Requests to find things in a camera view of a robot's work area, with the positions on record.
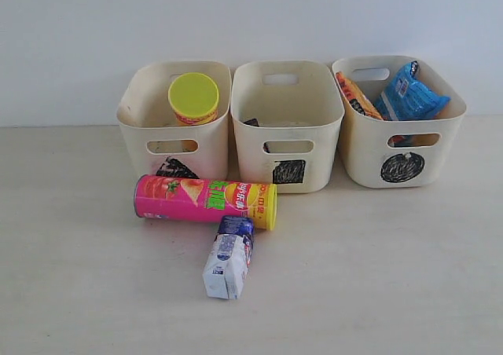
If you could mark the purple small carton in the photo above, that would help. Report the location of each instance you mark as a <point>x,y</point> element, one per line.
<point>255,123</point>

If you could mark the yellow chip can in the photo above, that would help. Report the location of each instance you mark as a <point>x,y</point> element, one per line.
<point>194,99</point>

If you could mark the white blue milk carton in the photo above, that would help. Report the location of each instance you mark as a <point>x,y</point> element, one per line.
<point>229,259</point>

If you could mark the orange noodle packet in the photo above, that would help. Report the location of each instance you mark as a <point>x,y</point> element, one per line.
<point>355,97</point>

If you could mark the blue noodle packet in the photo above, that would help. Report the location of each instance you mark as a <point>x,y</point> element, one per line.
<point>406,98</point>

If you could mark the middle cream plastic bin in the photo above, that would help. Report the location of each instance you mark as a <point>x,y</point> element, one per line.
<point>300,112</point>

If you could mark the cream plastic bin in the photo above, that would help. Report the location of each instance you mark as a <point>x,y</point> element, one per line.
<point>399,154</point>
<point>300,112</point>
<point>155,142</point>

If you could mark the left cream plastic bin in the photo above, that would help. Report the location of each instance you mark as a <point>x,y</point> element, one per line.
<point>155,142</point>

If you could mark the pink chip can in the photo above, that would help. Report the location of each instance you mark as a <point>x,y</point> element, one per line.
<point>186,199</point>

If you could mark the right cream plastic bin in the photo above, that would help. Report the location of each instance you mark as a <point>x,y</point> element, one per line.
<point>399,154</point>

